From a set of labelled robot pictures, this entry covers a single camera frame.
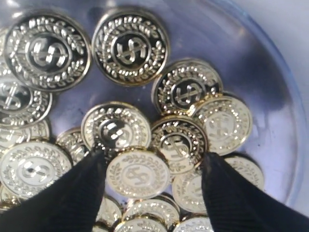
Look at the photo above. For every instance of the gold coin pile centre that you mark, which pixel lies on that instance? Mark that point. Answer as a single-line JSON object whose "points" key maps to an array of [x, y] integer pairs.
{"points": [[116, 125]]}

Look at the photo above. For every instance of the gold coin top of pile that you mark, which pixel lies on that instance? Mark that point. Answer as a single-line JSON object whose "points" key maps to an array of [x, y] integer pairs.
{"points": [[138, 173]]}

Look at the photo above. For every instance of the round silver metal plate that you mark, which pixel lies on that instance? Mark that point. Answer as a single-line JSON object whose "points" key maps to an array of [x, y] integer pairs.
{"points": [[216, 31]]}

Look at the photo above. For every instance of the gold coin of pile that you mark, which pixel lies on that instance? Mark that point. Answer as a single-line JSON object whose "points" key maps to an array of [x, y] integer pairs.
{"points": [[226, 120], [130, 45], [138, 173], [29, 167]]}

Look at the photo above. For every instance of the gold coin left of pile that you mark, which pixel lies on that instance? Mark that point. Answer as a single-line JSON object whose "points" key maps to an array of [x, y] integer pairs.
{"points": [[29, 167]]}

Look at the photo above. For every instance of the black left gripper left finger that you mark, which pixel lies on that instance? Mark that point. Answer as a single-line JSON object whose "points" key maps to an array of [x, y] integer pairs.
{"points": [[71, 204]]}

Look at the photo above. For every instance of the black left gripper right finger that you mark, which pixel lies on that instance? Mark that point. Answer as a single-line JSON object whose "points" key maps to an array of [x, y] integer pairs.
{"points": [[236, 205]]}

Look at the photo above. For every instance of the gold coin bottom of pile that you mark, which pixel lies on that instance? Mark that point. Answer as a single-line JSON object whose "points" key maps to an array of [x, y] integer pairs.
{"points": [[226, 120]]}

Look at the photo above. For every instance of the gold coin right of pile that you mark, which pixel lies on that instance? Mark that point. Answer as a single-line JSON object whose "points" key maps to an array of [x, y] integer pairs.
{"points": [[130, 45]]}

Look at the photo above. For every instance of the gold coin lower left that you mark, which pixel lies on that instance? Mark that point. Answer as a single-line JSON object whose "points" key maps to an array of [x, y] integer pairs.
{"points": [[47, 51]]}

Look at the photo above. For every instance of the gold coin upper right pile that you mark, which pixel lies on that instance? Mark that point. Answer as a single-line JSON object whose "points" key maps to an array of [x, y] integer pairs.
{"points": [[181, 140]]}

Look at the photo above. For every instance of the gold coin with hole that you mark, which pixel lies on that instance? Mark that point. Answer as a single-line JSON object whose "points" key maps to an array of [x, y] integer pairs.
{"points": [[184, 83]]}

